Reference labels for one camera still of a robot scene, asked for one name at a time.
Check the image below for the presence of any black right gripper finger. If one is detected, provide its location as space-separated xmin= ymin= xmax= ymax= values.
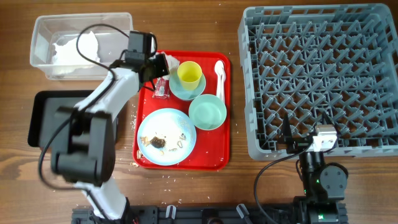
xmin=281 ymin=114 xmax=293 ymax=144
xmin=321 ymin=111 xmax=341 ymax=136

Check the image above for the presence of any white napkin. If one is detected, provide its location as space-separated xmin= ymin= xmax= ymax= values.
xmin=161 ymin=52 xmax=180 ymax=80

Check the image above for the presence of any red ketchup packet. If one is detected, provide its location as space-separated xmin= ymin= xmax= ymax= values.
xmin=152 ymin=78 xmax=170 ymax=100

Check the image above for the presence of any yellow plastic cup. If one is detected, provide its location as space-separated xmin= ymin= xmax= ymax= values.
xmin=177 ymin=61 xmax=203 ymax=91

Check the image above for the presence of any mint green bowl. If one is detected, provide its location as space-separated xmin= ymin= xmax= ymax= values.
xmin=188 ymin=94 xmax=227 ymax=131

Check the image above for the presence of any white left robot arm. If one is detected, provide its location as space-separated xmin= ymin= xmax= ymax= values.
xmin=45 ymin=52 xmax=180 ymax=223

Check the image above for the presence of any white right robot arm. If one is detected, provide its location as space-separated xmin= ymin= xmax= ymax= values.
xmin=279 ymin=113 xmax=349 ymax=224

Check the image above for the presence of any grey-blue dishwasher rack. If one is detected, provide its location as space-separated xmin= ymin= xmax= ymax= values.
xmin=238 ymin=3 xmax=397 ymax=161

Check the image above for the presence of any light blue small saucer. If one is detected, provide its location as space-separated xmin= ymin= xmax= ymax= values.
xmin=169 ymin=73 xmax=206 ymax=101

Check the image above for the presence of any red plastic tray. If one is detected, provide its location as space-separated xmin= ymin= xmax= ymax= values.
xmin=132 ymin=50 xmax=231 ymax=171

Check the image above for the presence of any white plastic spoon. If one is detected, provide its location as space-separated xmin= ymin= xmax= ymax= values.
xmin=214 ymin=60 xmax=226 ymax=103

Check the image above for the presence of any light blue dinner plate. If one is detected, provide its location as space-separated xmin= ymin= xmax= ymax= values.
xmin=137 ymin=108 xmax=197 ymax=166

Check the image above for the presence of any clear plastic bin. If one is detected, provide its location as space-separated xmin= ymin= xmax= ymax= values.
xmin=30 ymin=12 xmax=133 ymax=80

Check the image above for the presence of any white crumpled paper in bin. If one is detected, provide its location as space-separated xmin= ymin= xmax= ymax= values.
xmin=52 ymin=32 xmax=100 ymax=65

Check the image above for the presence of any black rectangular tray bin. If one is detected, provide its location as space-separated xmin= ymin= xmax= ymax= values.
xmin=27 ymin=90 xmax=119 ymax=148

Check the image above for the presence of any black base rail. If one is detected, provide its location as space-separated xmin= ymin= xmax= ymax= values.
xmin=71 ymin=203 xmax=349 ymax=224

